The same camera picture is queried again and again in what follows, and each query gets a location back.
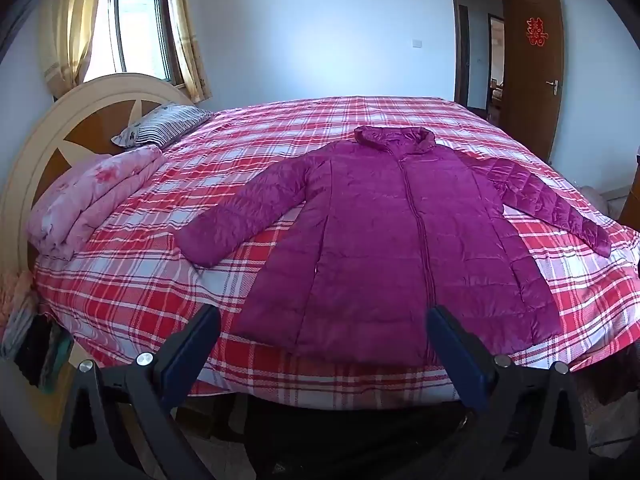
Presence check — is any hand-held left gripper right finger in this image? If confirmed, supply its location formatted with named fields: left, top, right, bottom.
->
left=425, top=305, right=591, bottom=480

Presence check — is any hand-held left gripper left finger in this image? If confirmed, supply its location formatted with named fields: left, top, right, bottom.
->
left=56, top=304, right=222, bottom=480

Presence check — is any purple puffer jacket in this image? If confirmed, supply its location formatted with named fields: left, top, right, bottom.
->
left=176, top=126, right=615, bottom=367

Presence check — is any pile of clothes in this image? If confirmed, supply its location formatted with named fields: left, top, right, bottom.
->
left=0, top=270, right=76, bottom=396

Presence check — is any pink floral folded quilt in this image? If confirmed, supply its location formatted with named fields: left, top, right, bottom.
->
left=26, top=144, right=167, bottom=261

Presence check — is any striped pillow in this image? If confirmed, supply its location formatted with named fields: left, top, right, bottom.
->
left=111, top=103, right=215, bottom=149

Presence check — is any cream and brown wooden headboard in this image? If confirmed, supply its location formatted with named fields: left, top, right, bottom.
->
left=0, top=72, right=198, bottom=281

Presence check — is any red plaid bed sheet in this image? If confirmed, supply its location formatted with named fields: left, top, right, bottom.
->
left=32, top=95, right=640, bottom=408

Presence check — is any brown wooden door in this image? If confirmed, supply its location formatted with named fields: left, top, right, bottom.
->
left=502, top=0, right=566, bottom=163

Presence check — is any window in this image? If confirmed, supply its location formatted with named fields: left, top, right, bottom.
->
left=82, top=0, right=176, bottom=85

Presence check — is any red paper door decoration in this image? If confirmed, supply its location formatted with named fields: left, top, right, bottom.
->
left=525, top=16, right=549, bottom=46

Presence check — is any dark wooden door frame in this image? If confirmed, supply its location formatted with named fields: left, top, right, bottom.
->
left=448, top=0, right=516, bottom=111

